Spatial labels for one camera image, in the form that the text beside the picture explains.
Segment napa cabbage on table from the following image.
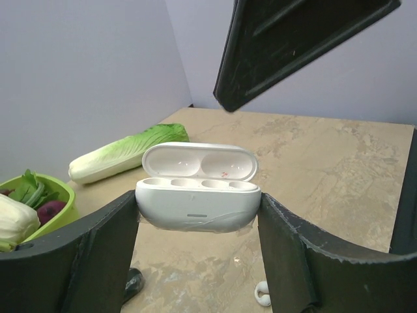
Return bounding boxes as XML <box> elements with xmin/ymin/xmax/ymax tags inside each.
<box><xmin>68</xmin><ymin>123</ymin><xmax>189</xmax><ymax>185</ymax></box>

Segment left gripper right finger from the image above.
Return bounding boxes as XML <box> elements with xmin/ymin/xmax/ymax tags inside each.
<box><xmin>258</xmin><ymin>193</ymin><xmax>416</xmax><ymax>312</ymax></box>

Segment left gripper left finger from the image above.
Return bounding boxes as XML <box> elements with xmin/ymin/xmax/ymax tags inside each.
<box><xmin>1</xmin><ymin>190</ymin><xmax>139</xmax><ymax>312</ymax></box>

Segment black earbud case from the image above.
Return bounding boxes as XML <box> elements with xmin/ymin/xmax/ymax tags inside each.
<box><xmin>123</xmin><ymin>267</ymin><xmax>145</xmax><ymax>303</ymax></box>

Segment white earbud left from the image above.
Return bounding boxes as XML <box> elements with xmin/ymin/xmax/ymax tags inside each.
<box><xmin>254</xmin><ymin>280</ymin><xmax>271</xmax><ymax>307</ymax></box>

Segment purple beet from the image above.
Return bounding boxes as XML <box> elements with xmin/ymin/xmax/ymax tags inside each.
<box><xmin>37</xmin><ymin>200</ymin><xmax>66</xmax><ymax>226</ymax></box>

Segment white earbud charging case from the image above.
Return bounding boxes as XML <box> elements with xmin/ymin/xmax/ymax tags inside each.
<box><xmin>136</xmin><ymin>142</ymin><xmax>261</xmax><ymax>233</ymax></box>

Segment dark green spinach leaves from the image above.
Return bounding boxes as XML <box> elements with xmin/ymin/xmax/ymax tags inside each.
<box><xmin>8</xmin><ymin>169</ymin><xmax>59</xmax><ymax>210</ymax></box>

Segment green plastic vegetable tray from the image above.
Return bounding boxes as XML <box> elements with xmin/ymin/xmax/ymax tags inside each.
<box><xmin>1</xmin><ymin>170</ymin><xmax>79</xmax><ymax>252</ymax></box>

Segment yellow leaf cabbage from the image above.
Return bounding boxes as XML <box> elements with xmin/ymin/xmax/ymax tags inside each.
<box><xmin>1</xmin><ymin>194</ymin><xmax>40</xmax><ymax>252</ymax></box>

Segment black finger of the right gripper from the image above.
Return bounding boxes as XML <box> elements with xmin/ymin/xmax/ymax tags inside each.
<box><xmin>213</xmin><ymin>0</ymin><xmax>401</xmax><ymax>112</ymax></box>

